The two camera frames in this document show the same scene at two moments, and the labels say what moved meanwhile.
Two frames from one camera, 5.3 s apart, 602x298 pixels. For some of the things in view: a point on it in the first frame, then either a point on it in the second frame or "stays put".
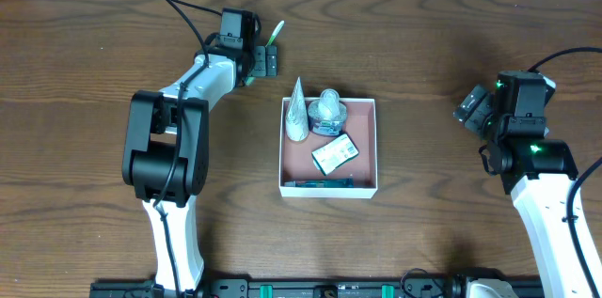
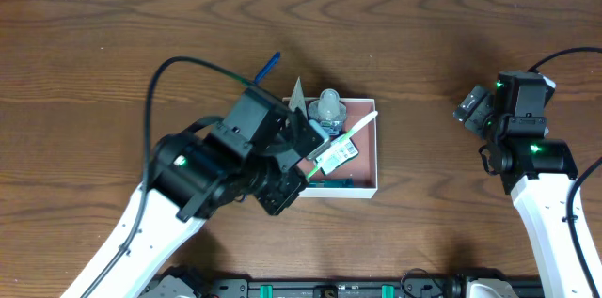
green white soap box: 335,153 stays put
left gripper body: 265,61 to 292,155
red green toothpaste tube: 346,182 stays put
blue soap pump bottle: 327,116 stays put
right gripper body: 475,108 stays put
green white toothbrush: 249,81 to 337,143
